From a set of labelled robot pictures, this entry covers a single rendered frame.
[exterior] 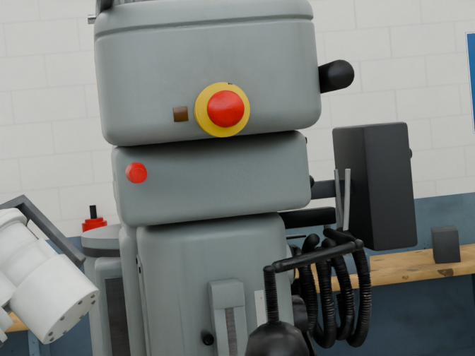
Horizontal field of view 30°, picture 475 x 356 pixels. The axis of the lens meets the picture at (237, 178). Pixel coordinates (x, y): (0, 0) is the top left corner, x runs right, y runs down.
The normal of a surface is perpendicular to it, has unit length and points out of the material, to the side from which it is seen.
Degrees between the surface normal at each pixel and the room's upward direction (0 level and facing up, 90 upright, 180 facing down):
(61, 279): 56
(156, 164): 90
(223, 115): 94
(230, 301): 90
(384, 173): 90
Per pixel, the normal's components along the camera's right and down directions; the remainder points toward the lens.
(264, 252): 0.44, 0.00
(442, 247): -0.15, 0.07
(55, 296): 0.06, -0.33
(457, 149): 0.16, 0.04
